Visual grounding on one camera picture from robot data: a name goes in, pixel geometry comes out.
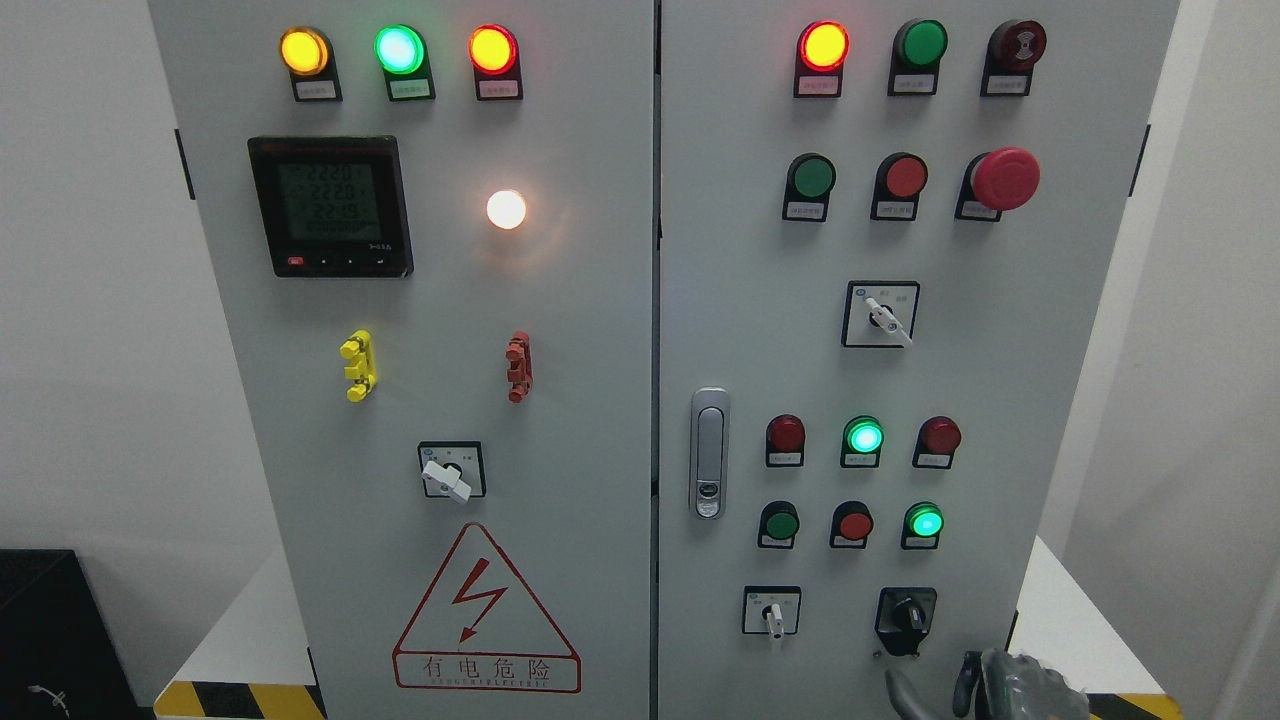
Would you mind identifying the green lit indicator lower middle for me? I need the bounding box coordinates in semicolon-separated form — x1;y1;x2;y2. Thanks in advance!
840;415;884;468

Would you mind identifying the dark red indicator lower left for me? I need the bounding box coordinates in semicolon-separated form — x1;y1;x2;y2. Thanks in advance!
765;414;806;468

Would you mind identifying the silver door handle lock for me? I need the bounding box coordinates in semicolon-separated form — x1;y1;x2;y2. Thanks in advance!
689;387;730;519

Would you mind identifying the yellow terminal connector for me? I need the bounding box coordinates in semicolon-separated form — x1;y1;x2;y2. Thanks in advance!
339;329;378;404

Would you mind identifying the white platform with hazard stripes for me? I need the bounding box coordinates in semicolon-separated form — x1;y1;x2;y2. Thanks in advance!
154;539;1181;719

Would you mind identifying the red terminal connector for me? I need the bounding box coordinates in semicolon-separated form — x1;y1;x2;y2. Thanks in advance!
506;331;532;404

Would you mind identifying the white-handle selector switch left door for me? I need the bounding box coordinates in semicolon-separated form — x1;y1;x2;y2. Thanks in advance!
417;441;486;503

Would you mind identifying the dark red buzzer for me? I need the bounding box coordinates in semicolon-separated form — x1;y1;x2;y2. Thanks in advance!
980;19;1047;97

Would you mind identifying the green lit indicator light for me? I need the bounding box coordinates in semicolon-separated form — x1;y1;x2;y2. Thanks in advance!
374;24;435;102

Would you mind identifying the green push button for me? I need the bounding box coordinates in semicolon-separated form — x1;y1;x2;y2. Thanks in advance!
782;152;836;222
756;500;800;550

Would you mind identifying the green push button lower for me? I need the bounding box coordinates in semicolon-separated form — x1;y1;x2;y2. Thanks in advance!
756;500;800;550

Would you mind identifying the green indicator top right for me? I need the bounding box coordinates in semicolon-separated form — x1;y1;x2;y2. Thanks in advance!
887;18;948;96

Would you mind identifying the green illuminated button lower right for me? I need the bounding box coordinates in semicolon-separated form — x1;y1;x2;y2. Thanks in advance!
900;501;945;550

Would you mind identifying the red push button upper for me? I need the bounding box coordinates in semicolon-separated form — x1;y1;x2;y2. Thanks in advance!
870;152;929;222

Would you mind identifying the white glowing lamp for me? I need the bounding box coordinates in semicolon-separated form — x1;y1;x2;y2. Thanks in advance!
485;190;529;231

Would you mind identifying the white-handle selector switch upper right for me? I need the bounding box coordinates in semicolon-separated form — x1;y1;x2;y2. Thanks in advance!
841;281;922;348

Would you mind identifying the yellow indicator light top left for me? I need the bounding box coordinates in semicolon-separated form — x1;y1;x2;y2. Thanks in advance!
279;26;343;102

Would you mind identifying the grey electrical cabinet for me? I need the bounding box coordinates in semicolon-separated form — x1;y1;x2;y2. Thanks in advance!
148;1;1179;719

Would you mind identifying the red push button lower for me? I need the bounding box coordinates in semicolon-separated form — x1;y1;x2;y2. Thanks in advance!
829;501;874;550

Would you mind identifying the white-handle selector switch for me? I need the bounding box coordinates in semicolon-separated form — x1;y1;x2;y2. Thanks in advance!
741;585;803;653
841;281;922;348

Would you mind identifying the black box bottom left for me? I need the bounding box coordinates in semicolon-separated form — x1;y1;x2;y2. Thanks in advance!
1;550;142;719

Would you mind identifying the green push button upper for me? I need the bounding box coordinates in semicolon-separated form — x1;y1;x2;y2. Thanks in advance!
782;152;836;222

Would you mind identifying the red electric hazard warning sticker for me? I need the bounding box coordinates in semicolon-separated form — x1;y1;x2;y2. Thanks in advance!
392;521;582;694

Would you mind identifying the red indicator lower right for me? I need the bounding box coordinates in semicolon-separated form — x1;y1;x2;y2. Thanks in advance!
911;416;963;470

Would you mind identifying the black rotary knob switch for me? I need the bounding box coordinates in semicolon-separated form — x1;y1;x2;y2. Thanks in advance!
876;587;938;657

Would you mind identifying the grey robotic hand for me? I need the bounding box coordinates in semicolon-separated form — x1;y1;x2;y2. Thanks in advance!
884;648;1091;720

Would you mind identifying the black digital power meter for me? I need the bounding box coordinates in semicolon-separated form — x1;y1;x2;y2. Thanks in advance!
247;135;413;278

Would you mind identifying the white-handle selector switch lower right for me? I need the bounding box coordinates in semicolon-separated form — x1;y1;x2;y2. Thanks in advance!
741;585;803;653

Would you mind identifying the red push button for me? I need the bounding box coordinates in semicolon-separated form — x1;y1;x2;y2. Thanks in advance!
829;501;874;550
870;152;929;222

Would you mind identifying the red emergency stop button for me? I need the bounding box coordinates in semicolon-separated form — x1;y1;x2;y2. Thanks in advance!
954;146;1041;223

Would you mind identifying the red lit indicator right door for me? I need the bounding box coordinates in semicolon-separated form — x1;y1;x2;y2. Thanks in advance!
794;20;851;99

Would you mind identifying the red-ringed yellow indicator light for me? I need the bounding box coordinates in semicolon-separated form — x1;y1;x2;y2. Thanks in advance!
468;24;524;101

